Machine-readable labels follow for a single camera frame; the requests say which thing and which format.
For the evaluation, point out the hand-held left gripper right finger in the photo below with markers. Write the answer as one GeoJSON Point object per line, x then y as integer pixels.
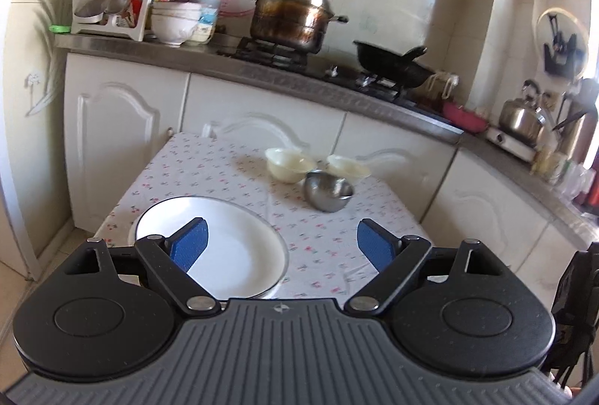
{"type": "Point", "coordinates": [374, 245]}

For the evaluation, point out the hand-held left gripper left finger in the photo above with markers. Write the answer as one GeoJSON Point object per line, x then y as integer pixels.
{"type": "Point", "coordinates": [189, 245]}

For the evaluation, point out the white plate with dark rim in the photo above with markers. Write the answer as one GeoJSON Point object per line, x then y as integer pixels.
{"type": "Point", "coordinates": [234, 245]}

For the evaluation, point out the stainless steel bowl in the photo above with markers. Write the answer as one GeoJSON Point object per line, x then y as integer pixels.
{"type": "Point", "coordinates": [327, 196]}

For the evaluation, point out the small cream bowl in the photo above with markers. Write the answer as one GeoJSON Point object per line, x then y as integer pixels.
{"type": "Point", "coordinates": [348, 165]}

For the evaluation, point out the plain white plate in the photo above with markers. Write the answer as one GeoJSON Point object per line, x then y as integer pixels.
{"type": "Point", "coordinates": [275, 289]}

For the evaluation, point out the large cream bowl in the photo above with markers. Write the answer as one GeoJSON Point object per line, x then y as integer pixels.
{"type": "Point", "coordinates": [290, 164]}

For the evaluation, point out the white cabinet door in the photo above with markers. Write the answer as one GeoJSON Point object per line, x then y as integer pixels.
{"type": "Point", "coordinates": [486, 217]}
{"type": "Point", "coordinates": [561, 245]}
{"type": "Point", "coordinates": [126, 128]}
{"type": "Point", "coordinates": [262, 105]}
{"type": "Point", "coordinates": [402, 152]}

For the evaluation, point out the cherry print tablecloth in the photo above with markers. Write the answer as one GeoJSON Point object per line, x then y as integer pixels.
{"type": "Point", "coordinates": [224, 171]}

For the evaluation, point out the glass jar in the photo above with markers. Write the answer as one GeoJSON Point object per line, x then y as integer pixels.
{"type": "Point", "coordinates": [547, 164]}

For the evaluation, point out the red basin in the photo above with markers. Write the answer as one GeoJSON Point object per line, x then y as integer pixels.
{"type": "Point", "coordinates": [463, 117]}

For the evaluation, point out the white hot plate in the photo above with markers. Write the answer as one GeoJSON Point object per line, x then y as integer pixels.
{"type": "Point", "coordinates": [512, 145]}

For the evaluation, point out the steel thermos jug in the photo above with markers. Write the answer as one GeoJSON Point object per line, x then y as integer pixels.
{"type": "Point", "coordinates": [582, 128]}

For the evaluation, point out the white plastic rack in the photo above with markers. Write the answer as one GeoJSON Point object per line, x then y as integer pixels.
{"type": "Point", "coordinates": [443, 84]}

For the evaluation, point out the black wok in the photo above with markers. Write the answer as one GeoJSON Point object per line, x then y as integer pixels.
{"type": "Point", "coordinates": [397, 65]}

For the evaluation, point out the steel kettle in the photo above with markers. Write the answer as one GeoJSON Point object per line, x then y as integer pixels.
{"type": "Point", "coordinates": [519, 117]}

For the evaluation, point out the white kitchen cabinets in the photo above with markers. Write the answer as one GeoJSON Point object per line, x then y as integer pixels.
{"type": "Point", "coordinates": [262, 75]}

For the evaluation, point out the white refrigerator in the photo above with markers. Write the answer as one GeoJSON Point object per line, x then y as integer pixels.
{"type": "Point", "coordinates": [28, 128]}

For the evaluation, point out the black gas stove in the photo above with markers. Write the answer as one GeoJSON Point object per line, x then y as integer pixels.
{"type": "Point", "coordinates": [281, 58]}

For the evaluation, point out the white floral bowl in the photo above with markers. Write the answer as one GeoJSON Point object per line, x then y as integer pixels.
{"type": "Point", "coordinates": [171, 25]}

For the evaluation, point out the white utensil holder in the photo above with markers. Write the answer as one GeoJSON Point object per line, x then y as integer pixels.
{"type": "Point", "coordinates": [126, 28]}

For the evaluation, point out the tub with blue label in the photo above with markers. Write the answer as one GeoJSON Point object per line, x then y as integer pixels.
{"type": "Point", "coordinates": [208, 18]}

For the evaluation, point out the steel stockpot with lid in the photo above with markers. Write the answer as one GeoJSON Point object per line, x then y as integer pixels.
{"type": "Point", "coordinates": [290, 21]}

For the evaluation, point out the glass pot lid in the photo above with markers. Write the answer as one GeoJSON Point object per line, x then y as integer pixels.
{"type": "Point", "coordinates": [561, 44]}

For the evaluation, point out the small green object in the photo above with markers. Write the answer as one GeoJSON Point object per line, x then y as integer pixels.
{"type": "Point", "coordinates": [60, 29]}

